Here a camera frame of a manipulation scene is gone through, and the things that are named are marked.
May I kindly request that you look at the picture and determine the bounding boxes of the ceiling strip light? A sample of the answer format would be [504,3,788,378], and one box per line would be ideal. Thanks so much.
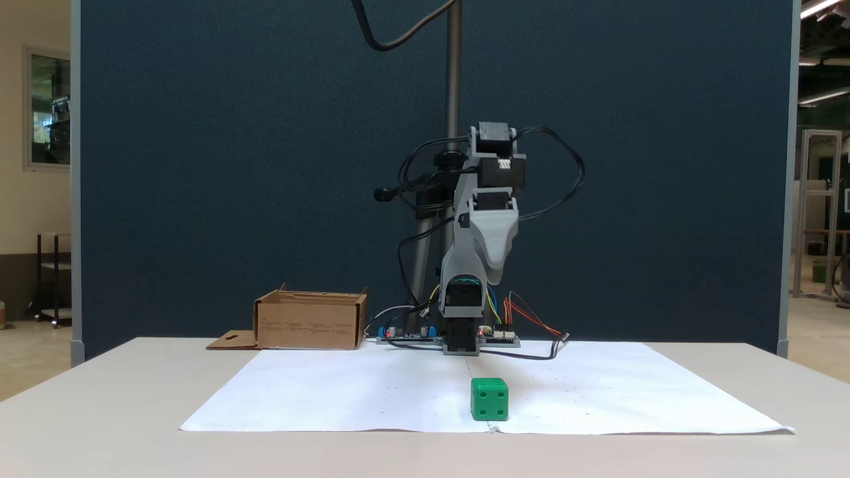
[800,0,843,20]

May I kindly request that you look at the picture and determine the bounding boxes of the brown cardboard box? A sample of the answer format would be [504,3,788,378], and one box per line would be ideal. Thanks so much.
[206,283,369,351]

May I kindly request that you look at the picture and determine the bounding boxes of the framed wall window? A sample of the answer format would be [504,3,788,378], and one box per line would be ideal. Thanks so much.
[23,45,72,172]

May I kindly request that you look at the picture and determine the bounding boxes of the grey white supply cable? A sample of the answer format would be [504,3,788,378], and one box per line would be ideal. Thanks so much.
[363,305,419,337]

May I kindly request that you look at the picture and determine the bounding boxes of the black camera stand with pole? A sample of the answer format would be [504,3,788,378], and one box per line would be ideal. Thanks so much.
[374,0,489,333]

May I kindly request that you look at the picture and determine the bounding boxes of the aluminium frame rack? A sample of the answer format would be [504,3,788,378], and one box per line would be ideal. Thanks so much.
[792,129,845,301]

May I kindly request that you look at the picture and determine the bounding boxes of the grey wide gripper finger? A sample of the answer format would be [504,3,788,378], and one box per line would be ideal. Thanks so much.
[467,202,521,281]

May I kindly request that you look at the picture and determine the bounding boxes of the motor controller circuit board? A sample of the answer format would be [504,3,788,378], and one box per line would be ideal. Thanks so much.
[479,325,521,349]

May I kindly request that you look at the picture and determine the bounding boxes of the white paper sheet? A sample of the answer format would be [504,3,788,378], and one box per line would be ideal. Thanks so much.
[179,342,796,436]

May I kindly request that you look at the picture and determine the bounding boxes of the blue power circuit board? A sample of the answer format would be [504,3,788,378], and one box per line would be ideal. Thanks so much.
[377,323,443,345]

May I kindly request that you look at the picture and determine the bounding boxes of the green dice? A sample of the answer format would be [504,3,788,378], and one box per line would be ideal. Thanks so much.
[471,378,510,422]

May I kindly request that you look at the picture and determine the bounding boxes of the black cable with white connector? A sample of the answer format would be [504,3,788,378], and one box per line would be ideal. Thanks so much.
[478,332,570,361]

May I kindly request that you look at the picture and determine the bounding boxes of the dark blue partition panel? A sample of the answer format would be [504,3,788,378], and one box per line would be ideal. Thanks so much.
[70,0,801,362]

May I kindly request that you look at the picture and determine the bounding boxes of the thick black camera cable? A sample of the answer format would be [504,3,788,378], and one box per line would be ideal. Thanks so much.
[351,0,460,52]

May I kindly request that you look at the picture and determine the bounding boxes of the black servo wire loop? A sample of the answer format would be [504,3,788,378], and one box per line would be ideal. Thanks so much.
[514,125,587,221]
[396,135,469,214]

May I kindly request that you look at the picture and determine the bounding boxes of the yellow jumper wire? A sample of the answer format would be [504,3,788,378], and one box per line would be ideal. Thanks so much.
[484,283,503,327]

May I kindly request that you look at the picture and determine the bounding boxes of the black shelf cart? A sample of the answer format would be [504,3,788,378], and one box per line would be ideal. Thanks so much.
[27,232,72,329]

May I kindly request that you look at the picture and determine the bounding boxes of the red orange jumper wires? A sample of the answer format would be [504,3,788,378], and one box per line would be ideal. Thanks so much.
[503,291,566,337]

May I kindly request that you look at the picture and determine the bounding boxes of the long black servo wire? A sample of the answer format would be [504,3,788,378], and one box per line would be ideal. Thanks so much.
[396,216,460,327]

